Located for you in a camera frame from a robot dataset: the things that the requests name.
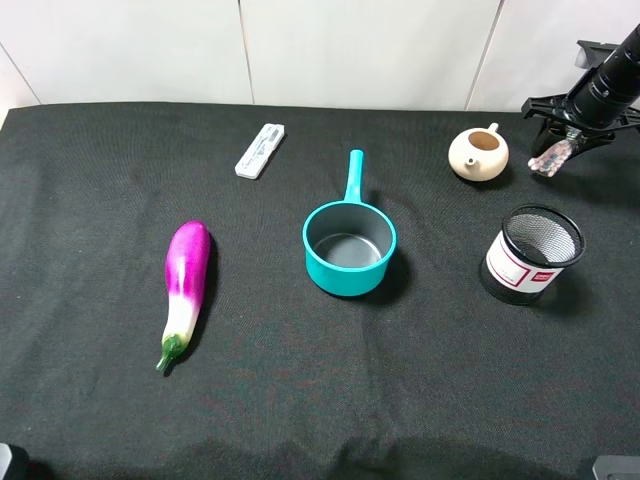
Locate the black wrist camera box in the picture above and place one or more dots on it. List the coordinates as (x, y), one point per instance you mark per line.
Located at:
(592, 54)

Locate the purple toy eggplant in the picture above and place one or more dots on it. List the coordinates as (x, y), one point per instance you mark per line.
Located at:
(185, 274)

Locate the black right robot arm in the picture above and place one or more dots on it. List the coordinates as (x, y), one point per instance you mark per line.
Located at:
(617, 77)

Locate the teal saucepan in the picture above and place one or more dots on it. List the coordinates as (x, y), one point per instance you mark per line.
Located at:
(348, 243)

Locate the grey object bottom right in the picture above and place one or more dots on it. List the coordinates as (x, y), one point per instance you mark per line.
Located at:
(610, 467)

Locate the black mesh pen cup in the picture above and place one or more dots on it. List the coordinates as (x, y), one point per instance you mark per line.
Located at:
(533, 246)

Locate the cream ceramic teapot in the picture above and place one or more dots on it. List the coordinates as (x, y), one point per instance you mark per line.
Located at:
(478, 154)

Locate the white plastic test case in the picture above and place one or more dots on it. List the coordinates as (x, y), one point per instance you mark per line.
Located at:
(257, 155)

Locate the black tablecloth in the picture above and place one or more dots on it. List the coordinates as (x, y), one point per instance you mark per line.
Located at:
(428, 376)

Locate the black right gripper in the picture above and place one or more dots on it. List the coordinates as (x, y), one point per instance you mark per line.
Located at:
(586, 122)

